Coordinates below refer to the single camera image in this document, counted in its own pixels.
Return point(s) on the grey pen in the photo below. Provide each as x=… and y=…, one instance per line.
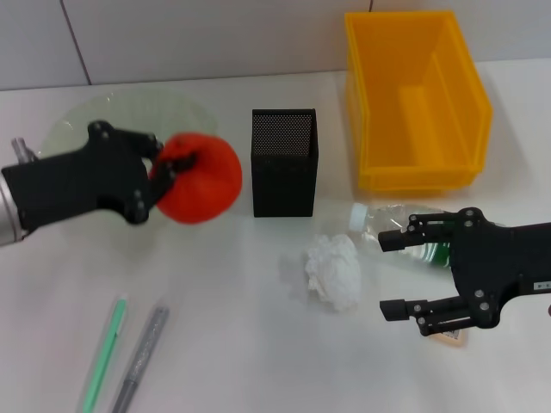
x=144, y=348

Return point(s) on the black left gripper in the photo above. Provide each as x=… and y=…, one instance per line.
x=77, y=185

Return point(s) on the orange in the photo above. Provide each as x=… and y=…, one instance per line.
x=206, y=189

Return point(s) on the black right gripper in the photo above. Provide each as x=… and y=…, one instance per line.
x=495, y=258

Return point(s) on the clear bottle with green label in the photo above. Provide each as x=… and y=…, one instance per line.
x=383, y=223

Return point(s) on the yellow plastic bin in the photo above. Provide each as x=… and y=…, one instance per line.
x=430, y=107

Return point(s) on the white paper ball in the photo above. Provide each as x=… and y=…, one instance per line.
x=331, y=266

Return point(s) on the pale green glass fruit plate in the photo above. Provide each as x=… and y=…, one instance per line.
x=129, y=112

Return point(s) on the green pen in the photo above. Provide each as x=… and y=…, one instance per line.
x=105, y=353

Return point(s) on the black mesh pen holder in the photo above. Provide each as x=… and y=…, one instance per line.
x=282, y=185

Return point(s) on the beige eraser with barcode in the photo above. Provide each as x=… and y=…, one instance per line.
x=454, y=340

